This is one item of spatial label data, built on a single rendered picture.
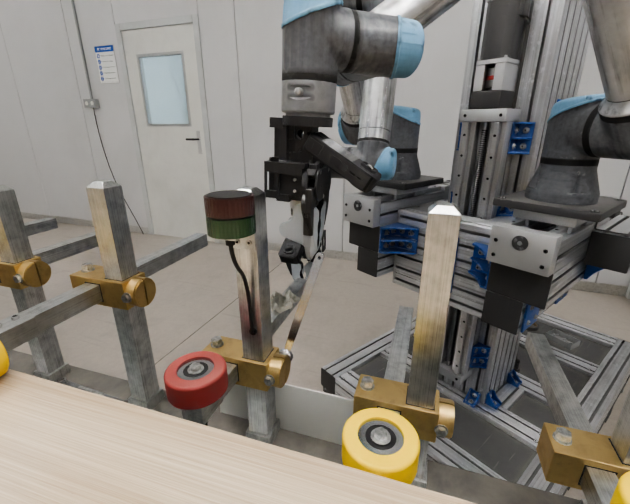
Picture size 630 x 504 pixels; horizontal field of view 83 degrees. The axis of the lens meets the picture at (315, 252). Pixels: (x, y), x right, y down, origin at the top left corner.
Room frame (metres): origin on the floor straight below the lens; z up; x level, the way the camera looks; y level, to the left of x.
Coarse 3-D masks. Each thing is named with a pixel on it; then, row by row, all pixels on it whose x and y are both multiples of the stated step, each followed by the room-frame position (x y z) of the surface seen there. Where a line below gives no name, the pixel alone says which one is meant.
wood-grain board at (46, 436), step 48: (0, 384) 0.37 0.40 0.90; (48, 384) 0.37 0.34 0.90; (0, 432) 0.29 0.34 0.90; (48, 432) 0.29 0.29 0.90; (96, 432) 0.29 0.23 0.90; (144, 432) 0.29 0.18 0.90; (192, 432) 0.29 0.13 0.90; (0, 480) 0.24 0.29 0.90; (48, 480) 0.24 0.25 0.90; (96, 480) 0.24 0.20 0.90; (144, 480) 0.24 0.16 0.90; (192, 480) 0.24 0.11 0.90; (240, 480) 0.24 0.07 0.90; (288, 480) 0.24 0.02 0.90; (336, 480) 0.24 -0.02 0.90; (384, 480) 0.24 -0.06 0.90
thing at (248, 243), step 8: (216, 192) 0.44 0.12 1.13; (224, 192) 0.44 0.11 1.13; (232, 192) 0.44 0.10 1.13; (240, 192) 0.44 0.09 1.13; (248, 192) 0.44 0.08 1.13; (248, 216) 0.41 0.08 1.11; (232, 240) 0.40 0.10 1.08; (240, 240) 0.45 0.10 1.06; (248, 240) 0.45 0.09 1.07; (232, 248) 0.42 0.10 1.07; (240, 248) 0.46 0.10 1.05; (248, 248) 0.45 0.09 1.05; (232, 256) 0.42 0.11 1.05; (240, 272) 0.43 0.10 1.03; (248, 288) 0.45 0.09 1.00; (248, 296) 0.45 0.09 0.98; (248, 304) 0.45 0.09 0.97
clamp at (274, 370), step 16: (224, 352) 0.47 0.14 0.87; (240, 352) 0.47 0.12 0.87; (272, 352) 0.47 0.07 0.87; (240, 368) 0.45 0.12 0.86; (256, 368) 0.45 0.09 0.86; (272, 368) 0.45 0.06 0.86; (288, 368) 0.47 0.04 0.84; (240, 384) 0.46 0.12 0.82; (256, 384) 0.45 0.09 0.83; (272, 384) 0.44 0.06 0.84
